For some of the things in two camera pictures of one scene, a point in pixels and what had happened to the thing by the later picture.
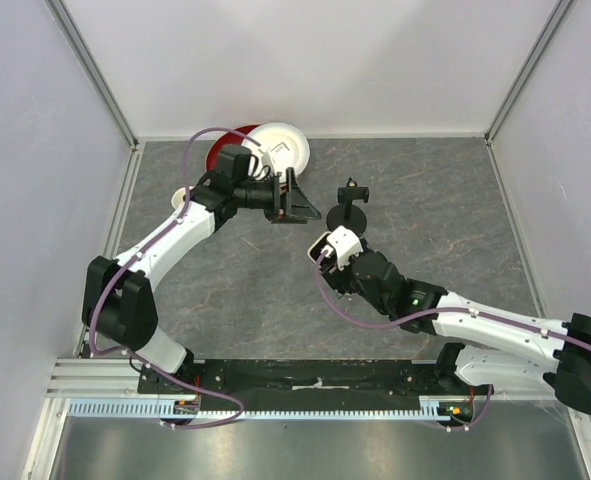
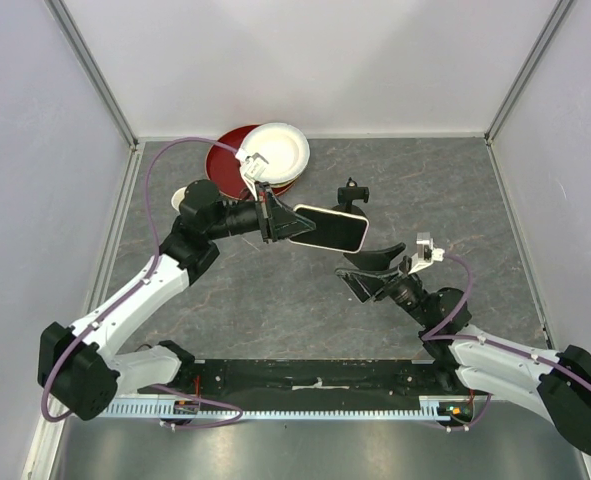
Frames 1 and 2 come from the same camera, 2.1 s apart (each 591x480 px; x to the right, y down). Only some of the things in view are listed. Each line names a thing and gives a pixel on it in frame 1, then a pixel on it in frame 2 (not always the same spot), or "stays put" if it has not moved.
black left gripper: (291, 207) → (284, 223)
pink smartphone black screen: (315, 252) → (333, 229)
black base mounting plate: (307, 380) stays put
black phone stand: (346, 213) stays put
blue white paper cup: (179, 197) stays put
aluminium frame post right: (550, 28) stays put
